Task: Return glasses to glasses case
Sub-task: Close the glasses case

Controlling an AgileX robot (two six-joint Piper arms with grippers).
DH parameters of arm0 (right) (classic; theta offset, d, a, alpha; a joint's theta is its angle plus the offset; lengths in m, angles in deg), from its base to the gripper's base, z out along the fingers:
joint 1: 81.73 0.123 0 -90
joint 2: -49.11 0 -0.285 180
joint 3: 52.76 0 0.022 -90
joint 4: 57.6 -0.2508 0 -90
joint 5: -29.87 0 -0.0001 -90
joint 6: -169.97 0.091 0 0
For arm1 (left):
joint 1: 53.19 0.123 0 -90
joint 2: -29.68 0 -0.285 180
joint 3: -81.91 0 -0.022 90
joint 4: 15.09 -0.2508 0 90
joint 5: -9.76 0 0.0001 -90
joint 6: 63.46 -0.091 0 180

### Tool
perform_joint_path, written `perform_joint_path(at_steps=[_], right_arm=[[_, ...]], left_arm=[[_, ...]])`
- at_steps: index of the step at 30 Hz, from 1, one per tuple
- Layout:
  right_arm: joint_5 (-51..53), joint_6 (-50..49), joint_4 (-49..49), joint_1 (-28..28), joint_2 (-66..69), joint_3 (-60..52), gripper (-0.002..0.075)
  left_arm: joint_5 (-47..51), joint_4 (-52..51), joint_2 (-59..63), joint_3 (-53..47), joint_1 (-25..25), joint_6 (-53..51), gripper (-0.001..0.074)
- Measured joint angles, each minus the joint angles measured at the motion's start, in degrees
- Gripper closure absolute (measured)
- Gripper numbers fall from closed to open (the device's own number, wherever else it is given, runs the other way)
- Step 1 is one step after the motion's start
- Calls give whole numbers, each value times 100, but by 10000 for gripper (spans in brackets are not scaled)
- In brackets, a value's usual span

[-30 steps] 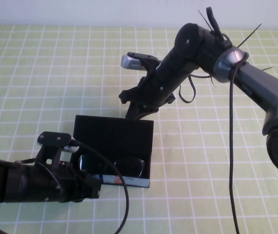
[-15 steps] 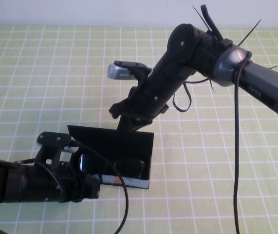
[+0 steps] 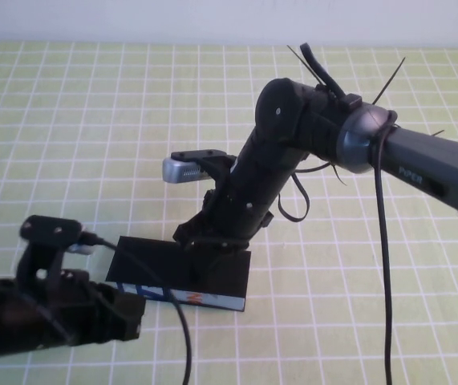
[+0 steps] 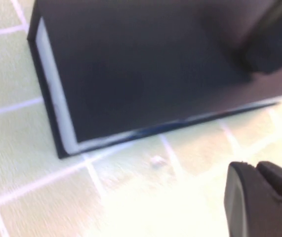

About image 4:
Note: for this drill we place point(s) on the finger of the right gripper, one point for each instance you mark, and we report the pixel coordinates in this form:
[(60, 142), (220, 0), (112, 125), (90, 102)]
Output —
[(274, 44)]

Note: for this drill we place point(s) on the black printed glasses case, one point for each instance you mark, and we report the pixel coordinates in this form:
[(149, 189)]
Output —
[(131, 74)]

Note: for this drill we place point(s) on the green white checked tablecloth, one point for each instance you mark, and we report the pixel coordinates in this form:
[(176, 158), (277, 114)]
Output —
[(19, 185)]

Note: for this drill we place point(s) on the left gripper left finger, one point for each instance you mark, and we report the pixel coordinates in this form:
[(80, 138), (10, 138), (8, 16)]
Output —
[(252, 209)]

